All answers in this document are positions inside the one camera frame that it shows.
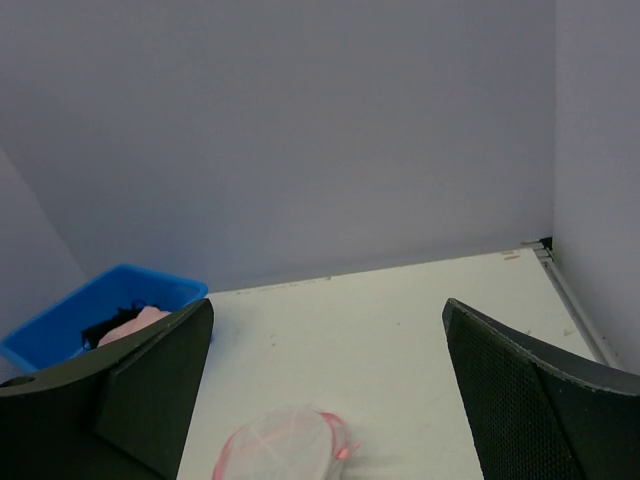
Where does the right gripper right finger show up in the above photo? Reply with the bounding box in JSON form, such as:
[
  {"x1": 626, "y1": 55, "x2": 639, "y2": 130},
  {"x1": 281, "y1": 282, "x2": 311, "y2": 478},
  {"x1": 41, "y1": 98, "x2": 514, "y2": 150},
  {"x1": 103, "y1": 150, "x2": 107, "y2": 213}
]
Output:
[{"x1": 442, "y1": 299, "x2": 639, "y2": 480}]

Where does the white mesh laundry bag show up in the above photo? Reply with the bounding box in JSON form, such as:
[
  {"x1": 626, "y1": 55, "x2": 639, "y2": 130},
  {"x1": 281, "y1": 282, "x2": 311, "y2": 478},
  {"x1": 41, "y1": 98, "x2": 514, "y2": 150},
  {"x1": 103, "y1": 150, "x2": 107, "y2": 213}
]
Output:
[{"x1": 212, "y1": 406, "x2": 359, "y2": 480}]

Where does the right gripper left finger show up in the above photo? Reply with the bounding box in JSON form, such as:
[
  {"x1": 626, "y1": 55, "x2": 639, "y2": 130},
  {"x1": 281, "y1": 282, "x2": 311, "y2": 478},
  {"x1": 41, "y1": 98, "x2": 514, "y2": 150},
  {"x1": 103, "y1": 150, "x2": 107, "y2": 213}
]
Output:
[{"x1": 1, "y1": 299, "x2": 214, "y2": 479}]

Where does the blue plastic bin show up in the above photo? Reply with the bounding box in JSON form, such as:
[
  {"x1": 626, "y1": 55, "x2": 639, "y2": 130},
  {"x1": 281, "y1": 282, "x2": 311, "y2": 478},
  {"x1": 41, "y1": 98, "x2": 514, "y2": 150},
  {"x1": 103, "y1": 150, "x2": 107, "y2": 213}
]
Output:
[{"x1": 1, "y1": 264, "x2": 208, "y2": 372}]

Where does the black bra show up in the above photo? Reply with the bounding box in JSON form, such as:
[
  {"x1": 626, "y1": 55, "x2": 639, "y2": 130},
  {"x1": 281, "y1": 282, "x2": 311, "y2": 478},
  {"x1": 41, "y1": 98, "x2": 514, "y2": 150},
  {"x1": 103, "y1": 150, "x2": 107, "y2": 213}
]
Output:
[{"x1": 81, "y1": 301, "x2": 157, "y2": 351}]

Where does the pink bra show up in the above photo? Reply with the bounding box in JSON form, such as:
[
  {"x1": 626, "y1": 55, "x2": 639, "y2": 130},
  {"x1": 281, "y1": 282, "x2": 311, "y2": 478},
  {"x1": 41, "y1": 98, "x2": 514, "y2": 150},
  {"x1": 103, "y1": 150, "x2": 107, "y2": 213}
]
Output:
[{"x1": 97, "y1": 306, "x2": 170, "y2": 347}]

